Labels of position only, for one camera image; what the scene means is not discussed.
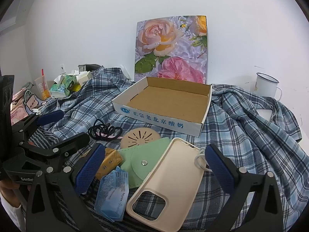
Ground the blue plaid shirt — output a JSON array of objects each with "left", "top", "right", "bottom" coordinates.
[{"left": 40, "top": 66, "right": 302, "bottom": 232}]

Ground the white enamel mug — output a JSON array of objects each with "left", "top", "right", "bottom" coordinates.
[{"left": 253, "top": 72, "right": 282, "bottom": 100}]

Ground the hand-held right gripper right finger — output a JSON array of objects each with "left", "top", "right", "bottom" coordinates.
[{"left": 205, "top": 144, "right": 284, "bottom": 232}]

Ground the green tissue pack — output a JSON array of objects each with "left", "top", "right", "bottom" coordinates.
[{"left": 60, "top": 74, "right": 81, "bottom": 93}]

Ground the cardboard box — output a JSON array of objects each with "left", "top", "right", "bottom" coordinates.
[{"left": 111, "top": 77, "right": 213, "bottom": 138}]

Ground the teal crumpled tissue pack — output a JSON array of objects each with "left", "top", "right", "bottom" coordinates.
[{"left": 49, "top": 83, "right": 67, "bottom": 99}]

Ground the blue wipe packet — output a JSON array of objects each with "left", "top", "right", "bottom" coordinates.
[{"left": 95, "top": 167, "right": 128, "bottom": 222}]

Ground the person's left forearm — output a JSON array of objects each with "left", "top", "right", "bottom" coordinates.
[{"left": 0, "top": 193, "right": 26, "bottom": 232}]

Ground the round beige perforated disc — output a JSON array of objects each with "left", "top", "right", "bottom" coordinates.
[{"left": 121, "top": 128, "right": 161, "bottom": 149}]

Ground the grey pouch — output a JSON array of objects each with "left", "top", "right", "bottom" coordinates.
[{"left": 78, "top": 64, "right": 104, "bottom": 74}]

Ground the drink cup with red straw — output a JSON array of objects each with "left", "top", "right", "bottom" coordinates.
[{"left": 34, "top": 69, "right": 52, "bottom": 101}]

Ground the white cable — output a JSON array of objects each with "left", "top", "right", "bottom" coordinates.
[{"left": 194, "top": 147, "right": 213, "bottom": 172}]

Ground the person's left hand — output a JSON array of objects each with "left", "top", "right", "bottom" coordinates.
[{"left": 0, "top": 181, "right": 31, "bottom": 197}]

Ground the beige phone case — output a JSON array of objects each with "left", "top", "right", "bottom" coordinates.
[{"left": 126, "top": 137, "right": 207, "bottom": 231}]

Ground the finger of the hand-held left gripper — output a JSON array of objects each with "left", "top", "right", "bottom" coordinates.
[
  {"left": 19, "top": 133, "right": 90, "bottom": 160},
  {"left": 11, "top": 109, "right": 65, "bottom": 138}
]

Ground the gold cigarette pack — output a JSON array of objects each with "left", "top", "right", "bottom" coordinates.
[{"left": 95, "top": 148, "right": 123, "bottom": 180}]

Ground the pink printed packet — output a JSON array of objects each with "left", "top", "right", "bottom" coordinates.
[{"left": 11, "top": 88, "right": 27, "bottom": 124}]

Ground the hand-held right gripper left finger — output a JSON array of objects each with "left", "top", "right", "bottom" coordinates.
[{"left": 25, "top": 142, "right": 106, "bottom": 232}]

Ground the small white box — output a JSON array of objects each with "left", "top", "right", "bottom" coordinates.
[{"left": 76, "top": 71, "right": 93, "bottom": 87}]

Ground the cartoon figure card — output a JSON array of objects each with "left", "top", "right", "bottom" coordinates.
[{"left": 24, "top": 89, "right": 46, "bottom": 115}]

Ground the black cable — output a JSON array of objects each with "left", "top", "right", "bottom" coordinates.
[{"left": 88, "top": 119, "right": 123, "bottom": 141}]

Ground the green snap pouch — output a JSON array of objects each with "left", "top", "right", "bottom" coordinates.
[{"left": 117, "top": 137, "right": 171, "bottom": 189}]

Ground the floral printed board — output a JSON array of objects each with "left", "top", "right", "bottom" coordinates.
[{"left": 133, "top": 15, "right": 208, "bottom": 84}]

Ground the grey striped cloth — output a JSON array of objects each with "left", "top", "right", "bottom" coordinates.
[{"left": 29, "top": 126, "right": 136, "bottom": 232}]

